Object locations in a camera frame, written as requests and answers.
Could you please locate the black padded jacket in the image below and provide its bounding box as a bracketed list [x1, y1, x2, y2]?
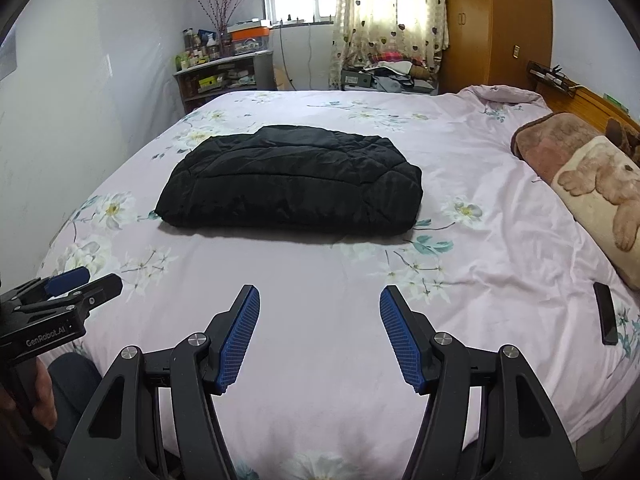
[155, 125, 423, 236]

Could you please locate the clothes pile by window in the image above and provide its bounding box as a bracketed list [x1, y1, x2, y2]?
[338, 53, 438, 96]

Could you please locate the person's left hand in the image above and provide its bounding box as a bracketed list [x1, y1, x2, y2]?
[1, 358, 58, 440]

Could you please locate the pink floral bed sheet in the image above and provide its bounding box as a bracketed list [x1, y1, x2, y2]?
[41, 86, 639, 479]

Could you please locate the black phone on bed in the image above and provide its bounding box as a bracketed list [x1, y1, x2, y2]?
[593, 282, 618, 346]

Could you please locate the brown bear print blanket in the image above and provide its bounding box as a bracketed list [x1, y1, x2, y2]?
[511, 113, 639, 290]

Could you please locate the wooden shelf with clutter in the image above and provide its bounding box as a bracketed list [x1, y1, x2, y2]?
[174, 35, 277, 113]

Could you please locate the orange storage box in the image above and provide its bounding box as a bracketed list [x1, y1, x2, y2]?
[228, 20, 271, 55]

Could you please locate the brown teddy bear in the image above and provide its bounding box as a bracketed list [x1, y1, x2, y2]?
[605, 118, 640, 166]

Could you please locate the wooden headboard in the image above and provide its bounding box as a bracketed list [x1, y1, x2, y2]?
[527, 61, 639, 133]

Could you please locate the dried branch bouquet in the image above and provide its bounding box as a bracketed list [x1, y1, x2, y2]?
[196, 0, 244, 36]

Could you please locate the orange wooden wardrobe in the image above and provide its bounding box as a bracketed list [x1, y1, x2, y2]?
[438, 0, 553, 93]

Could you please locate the heart pattern curtain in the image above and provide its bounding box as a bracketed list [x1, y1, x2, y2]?
[329, 0, 449, 89]

